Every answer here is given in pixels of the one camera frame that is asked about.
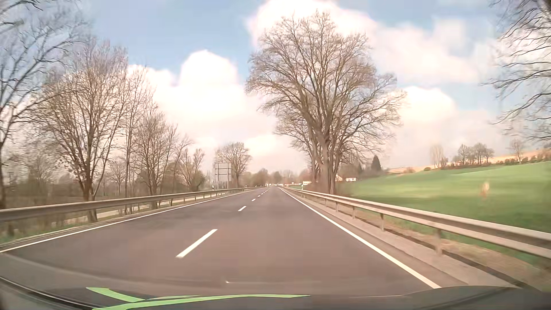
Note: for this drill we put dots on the large road sign board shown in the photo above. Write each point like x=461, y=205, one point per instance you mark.
x=223, y=171

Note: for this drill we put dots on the large bare tree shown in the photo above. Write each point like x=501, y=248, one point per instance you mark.
x=326, y=94

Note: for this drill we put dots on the bare tree branches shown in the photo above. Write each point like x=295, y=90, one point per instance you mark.
x=527, y=69

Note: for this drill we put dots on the grey metal guard rail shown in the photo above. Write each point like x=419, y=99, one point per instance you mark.
x=413, y=217
x=107, y=202

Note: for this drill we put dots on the dark conifer tree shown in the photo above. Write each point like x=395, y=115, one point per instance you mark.
x=376, y=164

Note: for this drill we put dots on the green grass field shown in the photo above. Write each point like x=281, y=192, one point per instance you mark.
x=430, y=189

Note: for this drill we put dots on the row of bare trees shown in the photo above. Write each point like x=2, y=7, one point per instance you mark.
x=86, y=129

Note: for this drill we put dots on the row of distant trees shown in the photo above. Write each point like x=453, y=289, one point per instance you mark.
x=473, y=154

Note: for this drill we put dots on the grey asphalt road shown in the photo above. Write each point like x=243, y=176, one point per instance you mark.
x=275, y=241

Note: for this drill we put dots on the car's own bonnet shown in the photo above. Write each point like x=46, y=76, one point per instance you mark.
x=275, y=301

